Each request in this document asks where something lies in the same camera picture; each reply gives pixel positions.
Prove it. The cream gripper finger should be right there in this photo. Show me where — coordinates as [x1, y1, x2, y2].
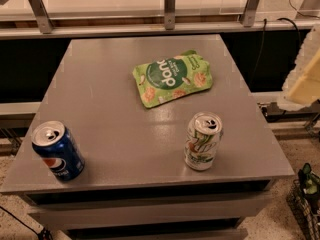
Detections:
[281, 25, 320, 111]

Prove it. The green snack bag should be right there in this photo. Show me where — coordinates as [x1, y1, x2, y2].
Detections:
[132, 50, 213, 108]

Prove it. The white green 7up can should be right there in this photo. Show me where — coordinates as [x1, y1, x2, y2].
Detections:
[184, 111, 223, 171]

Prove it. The green item in basket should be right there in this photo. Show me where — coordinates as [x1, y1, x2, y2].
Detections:
[298, 163, 319, 195]

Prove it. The black floor cable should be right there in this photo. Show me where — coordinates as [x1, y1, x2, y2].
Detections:
[0, 205, 54, 240]

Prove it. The black hanging cable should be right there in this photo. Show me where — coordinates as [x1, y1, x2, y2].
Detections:
[250, 17, 303, 85]

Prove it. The blue pepsi can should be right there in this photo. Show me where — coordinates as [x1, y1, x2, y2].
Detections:
[31, 121, 85, 182]

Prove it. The black wire basket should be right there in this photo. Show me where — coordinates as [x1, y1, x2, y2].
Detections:
[286, 180, 320, 240]

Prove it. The grey drawer cabinet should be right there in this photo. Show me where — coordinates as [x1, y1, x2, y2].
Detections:
[2, 35, 293, 240]

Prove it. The metal rail frame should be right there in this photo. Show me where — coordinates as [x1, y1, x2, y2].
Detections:
[0, 0, 320, 39]

